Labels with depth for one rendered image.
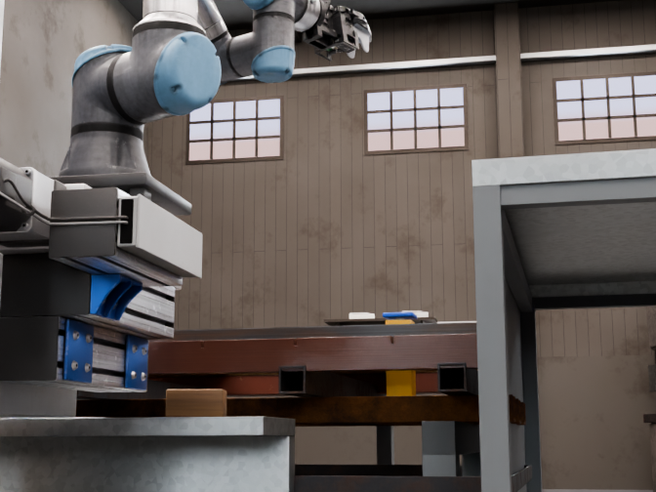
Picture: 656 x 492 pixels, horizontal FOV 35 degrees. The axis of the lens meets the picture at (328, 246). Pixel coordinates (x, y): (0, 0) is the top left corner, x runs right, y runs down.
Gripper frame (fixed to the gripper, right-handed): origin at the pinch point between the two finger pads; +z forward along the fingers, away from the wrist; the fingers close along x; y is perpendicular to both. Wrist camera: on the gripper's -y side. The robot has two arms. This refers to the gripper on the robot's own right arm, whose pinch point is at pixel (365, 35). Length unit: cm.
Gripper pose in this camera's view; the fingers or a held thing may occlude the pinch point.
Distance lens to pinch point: 217.6
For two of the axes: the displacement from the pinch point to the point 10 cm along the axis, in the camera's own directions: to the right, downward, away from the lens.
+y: 1.1, 9.6, -2.6
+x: 8.0, -2.4, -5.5
